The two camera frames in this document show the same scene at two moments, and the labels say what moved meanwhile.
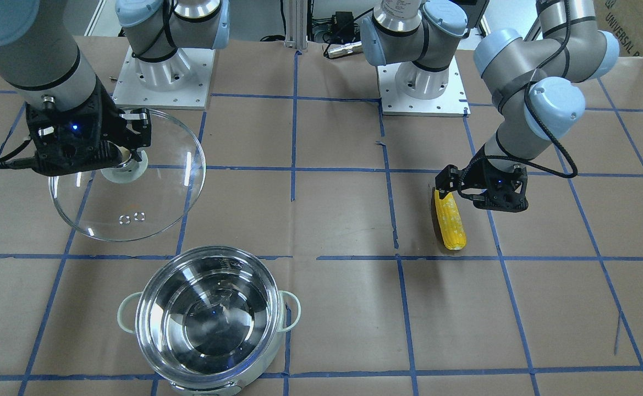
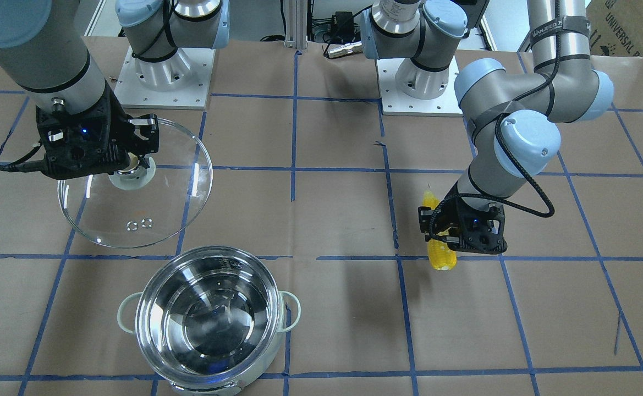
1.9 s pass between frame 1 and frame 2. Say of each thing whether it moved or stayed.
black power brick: stayed
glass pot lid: moved
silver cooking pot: stayed
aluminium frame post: stayed
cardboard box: stayed
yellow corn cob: moved
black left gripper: moved
